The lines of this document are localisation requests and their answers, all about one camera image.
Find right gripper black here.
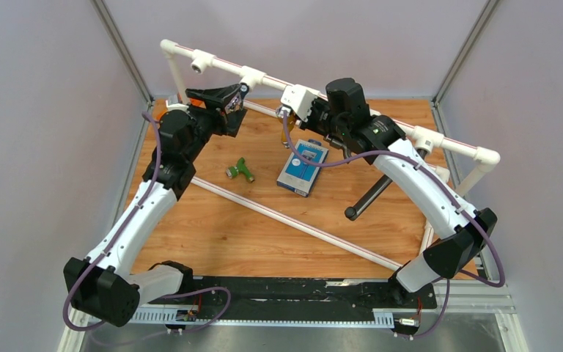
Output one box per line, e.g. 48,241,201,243
293,95,347,140

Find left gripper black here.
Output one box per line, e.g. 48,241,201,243
184,84,246,162

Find chrome metal faucet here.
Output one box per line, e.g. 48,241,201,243
225,83,251,114

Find green plastic faucet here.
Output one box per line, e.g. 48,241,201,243
226,158,255,183

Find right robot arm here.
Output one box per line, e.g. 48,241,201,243
281,78,497,307

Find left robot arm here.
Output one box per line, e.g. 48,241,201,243
62,84,250,331

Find dark grey short faucet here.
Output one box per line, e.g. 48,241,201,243
324,134,353,158

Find blue razor box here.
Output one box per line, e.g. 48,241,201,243
276,139,329,197

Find dark grey long faucet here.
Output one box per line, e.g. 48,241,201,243
345,175,392,221

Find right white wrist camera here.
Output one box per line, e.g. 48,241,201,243
278,84,321,122

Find white PVC pipe frame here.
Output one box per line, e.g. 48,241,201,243
160,39,501,271

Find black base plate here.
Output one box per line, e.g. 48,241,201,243
171,276,437,322

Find aluminium frame rail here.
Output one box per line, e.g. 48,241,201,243
58,273,530,352

